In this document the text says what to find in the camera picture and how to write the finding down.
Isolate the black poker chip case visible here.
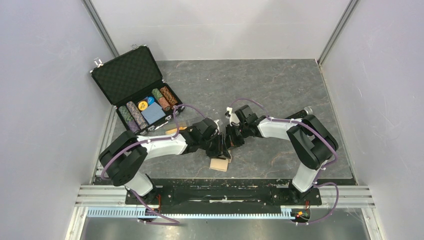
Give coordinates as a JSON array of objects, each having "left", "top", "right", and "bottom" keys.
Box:
[{"left": 90, "top": 45, "right": 184, "bottom": 135}]

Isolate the black cylindrical flashlight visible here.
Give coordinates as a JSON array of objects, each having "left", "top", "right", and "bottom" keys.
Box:
[{"left": 286, "top": 106, "right": 313, "bottom": 120}]

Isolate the orange black chip stack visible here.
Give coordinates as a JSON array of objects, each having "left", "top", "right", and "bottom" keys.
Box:
[{"left": 159, "top": 86, "right": 178, "bottom": 107}]

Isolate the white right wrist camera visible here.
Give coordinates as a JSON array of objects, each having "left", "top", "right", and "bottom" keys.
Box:
[{"left": 224, "top": 106, "right": 240, "bottom": 126}]

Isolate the purple chip stack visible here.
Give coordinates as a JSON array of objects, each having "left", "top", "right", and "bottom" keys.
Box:
[{"left": 126, "top": 101, "right": 148, "bottom": 135}]

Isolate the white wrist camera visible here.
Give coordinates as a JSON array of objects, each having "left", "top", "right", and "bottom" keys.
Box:
[
  {"left": 224, "top": 106, "right": 240, "bottom": 126},
  {"left": 213, "top": 119, "right": 221, "bottom": 132}
]

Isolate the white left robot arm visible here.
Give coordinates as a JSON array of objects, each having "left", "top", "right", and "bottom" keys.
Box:
[{"left": 98, "top": 118, "right": 231, "bottom": 204}]

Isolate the green chip stack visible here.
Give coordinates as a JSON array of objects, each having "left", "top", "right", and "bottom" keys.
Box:
[{"left": 118, "top": 105, "right": 134, "bottom": 123}]

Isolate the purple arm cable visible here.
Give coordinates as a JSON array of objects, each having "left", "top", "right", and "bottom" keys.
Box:
[
  {"left": 99, "top": 103, "right": 208, "bottom": 226},
  {"left": 228, "top": 98, "right": 340, "bottom": 226}
]

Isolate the pink chip stack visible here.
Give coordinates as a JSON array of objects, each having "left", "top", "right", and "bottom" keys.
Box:
[{"left": 151, "top": 88, "right": 171, "bottom": 111}]

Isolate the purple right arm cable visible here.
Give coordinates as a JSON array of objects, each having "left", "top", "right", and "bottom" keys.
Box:
[{"left": 228, "top": 98, "right": 340, "bottom": 226}]

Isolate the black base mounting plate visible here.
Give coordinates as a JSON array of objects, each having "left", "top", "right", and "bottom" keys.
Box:
[{"left": 141, "top": 178, "right": 322, "bottom": 214}]

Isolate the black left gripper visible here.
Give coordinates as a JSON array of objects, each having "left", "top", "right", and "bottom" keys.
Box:
[{"left": 200, "top": 132, "right": 231, "bottom": 160}]

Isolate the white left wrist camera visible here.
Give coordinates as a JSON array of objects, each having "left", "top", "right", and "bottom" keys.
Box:
[{"left": 213, "top": 119, "right": 221, "bottom": 132}]

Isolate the clear acrylic card box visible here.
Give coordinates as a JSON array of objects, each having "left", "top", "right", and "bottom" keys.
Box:
[{"left": 163, "top": 116, "right": 204, "bottom": 134}]

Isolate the blue patterned card deck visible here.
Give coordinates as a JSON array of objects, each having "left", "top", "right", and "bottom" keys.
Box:
[{"left": 141, "top": 102, "right": 166, "bottom": 125}]

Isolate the tan leather card holder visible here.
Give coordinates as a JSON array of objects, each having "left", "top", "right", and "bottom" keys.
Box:
[{"left": 209, "top": 150, "right": 232, "bottom": 172}]

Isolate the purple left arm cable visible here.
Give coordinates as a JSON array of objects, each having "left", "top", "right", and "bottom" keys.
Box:
[{"left": 99, "top": 103, "right": 208, "bottom": 226}]

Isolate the yellow dealer chip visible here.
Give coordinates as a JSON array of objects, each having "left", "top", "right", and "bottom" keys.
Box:
[{"left": 137, "top": 100, "right": 149, "bottom": 111}]

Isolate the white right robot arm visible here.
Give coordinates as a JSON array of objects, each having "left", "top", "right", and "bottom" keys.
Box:
[{"left": 225, "top": 105, "right": 339, "bottom": 204}]

